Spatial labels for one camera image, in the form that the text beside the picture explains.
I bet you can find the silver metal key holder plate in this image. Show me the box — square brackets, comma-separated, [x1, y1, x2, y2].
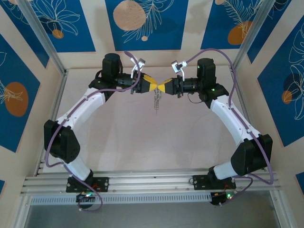
[152, 88, 164, 117]

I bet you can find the black controller board box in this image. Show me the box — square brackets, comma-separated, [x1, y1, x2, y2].
[210, 191, 235, 207]
[76, 191, 96, 204]

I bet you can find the grey metal panel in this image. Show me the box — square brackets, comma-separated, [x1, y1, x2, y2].
[23, 204, 280, 228]

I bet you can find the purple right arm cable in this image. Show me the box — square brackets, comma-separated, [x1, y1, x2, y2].
[182, 48, 274, 207]

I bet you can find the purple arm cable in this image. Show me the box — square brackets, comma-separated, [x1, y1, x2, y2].
[182, 48, 274, 207]
[44, 50, 141, 212]

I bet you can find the thin black cable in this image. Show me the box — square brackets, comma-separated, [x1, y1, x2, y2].
[187, 91, 206, 105]

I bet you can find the aluminium side rail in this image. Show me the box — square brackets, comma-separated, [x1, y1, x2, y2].
[35, 70, 68, 176]
[229, 66, 268, 171]

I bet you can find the wide aluminium base rail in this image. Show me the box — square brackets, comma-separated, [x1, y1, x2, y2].
[20, 167, 282, 198]

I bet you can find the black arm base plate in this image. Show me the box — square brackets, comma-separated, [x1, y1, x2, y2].
[192, 174, 236, 191]
[66, 176, 110, 193]

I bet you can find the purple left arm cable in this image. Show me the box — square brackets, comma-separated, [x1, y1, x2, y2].
[44, 50, 141, 212]

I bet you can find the slotted grey cable duct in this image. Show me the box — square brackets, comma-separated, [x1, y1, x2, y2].
[30, 192, 212, 206]

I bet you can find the short aluminium frame post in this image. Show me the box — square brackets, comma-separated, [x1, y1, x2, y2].
[269, 190, 294, 228]
[11, 196, 33, 228]

